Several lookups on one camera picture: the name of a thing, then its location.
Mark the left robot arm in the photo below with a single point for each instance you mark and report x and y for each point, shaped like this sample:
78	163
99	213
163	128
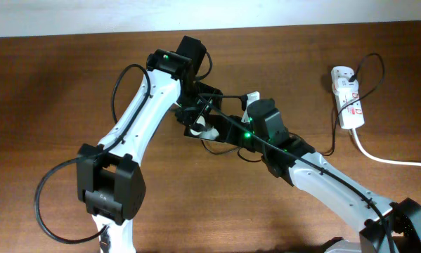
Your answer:
109	178

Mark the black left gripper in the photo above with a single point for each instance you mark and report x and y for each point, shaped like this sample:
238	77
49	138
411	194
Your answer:
189	117

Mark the white power strip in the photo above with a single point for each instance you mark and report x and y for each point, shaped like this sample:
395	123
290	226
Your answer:
351	113

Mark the white USB wall adapter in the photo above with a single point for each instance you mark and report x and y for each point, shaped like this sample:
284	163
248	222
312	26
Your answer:
343	85

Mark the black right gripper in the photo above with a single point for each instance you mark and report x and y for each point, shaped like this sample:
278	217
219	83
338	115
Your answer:
229	135

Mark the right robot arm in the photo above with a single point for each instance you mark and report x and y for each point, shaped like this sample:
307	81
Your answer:
382	224

